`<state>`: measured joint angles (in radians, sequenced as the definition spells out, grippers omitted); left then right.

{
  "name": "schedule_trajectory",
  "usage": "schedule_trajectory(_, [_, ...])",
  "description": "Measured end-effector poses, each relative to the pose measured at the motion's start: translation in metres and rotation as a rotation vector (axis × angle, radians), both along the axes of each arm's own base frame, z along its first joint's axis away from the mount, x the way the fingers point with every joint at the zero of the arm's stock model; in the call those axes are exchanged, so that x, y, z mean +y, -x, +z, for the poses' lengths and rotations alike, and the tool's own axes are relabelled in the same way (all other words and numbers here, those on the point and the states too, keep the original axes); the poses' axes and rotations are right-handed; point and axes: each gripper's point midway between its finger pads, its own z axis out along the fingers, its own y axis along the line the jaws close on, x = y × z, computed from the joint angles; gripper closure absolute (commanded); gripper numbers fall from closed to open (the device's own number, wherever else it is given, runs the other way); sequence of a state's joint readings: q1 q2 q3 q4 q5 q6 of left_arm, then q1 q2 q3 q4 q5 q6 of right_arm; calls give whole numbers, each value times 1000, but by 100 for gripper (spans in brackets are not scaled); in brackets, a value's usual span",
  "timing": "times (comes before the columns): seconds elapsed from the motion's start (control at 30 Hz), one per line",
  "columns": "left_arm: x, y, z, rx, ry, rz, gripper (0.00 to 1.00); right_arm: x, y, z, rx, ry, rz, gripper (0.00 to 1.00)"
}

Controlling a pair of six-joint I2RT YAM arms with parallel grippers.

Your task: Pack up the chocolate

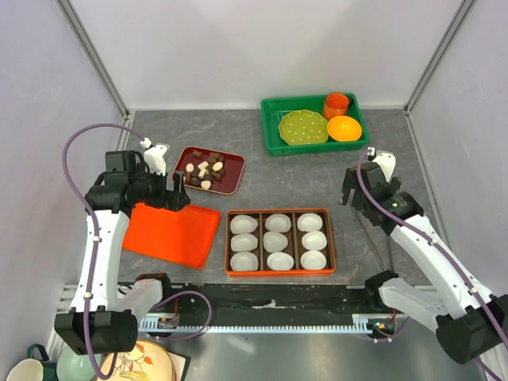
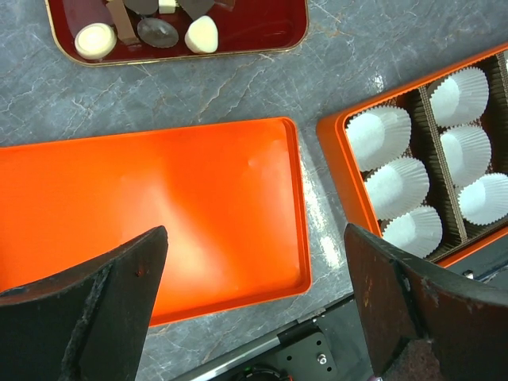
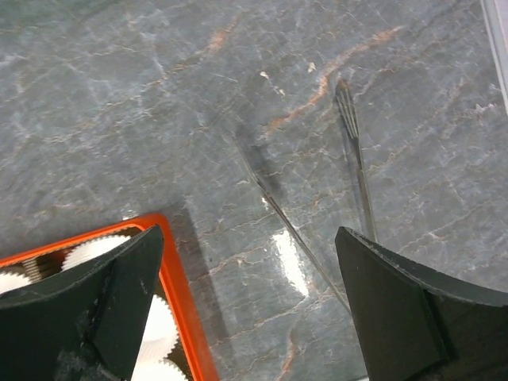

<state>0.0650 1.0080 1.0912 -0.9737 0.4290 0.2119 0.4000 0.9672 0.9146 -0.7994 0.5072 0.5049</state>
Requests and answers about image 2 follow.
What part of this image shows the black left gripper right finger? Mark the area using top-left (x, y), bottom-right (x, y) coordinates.
top-left (344, 224), bottom-right (507, 380)

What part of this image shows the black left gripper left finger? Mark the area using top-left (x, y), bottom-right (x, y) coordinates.
top-left (1, 226), bottom-right (168, 380)

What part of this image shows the brown bar chocolate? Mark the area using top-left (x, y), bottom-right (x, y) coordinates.
top-left (106, 0), bottom-right (140, 46)

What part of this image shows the dark red lacquer tray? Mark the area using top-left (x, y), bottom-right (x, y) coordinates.
top-left (45, 1), bottom-right (310, 67)

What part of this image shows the orange chocolate box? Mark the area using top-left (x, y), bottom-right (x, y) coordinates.
top-left (316, 45), bottom-right (507, 267)

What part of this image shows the white round chocolate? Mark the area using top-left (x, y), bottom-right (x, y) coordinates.
top-left (75, 22), bottom-right (117, 60)

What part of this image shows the dark oval chocolate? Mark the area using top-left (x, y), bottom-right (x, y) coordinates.
top-left (137, 17), bottom-right (179, 48)

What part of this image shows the white triangular chocolate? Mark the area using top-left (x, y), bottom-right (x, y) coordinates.
top-left (184, 16), bottom-right (218, 54)

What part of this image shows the white paper cup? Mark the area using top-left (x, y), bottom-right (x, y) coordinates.
top-left (364, 157), bottom-right (430, 220)
top-left (427, 67), bottom-right (489, 127)
top-left (440, 124), bottom-right (491, 187)
top-left (458, 173), bottom-right (507, 225)
top-left (383, 206), bottom-right (443, 258)
top-left (345, 106), bottom-right (411, 171)

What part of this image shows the orange box lid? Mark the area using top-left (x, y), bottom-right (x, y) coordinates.
top-left (1, 117), bottom-right (312, 325)

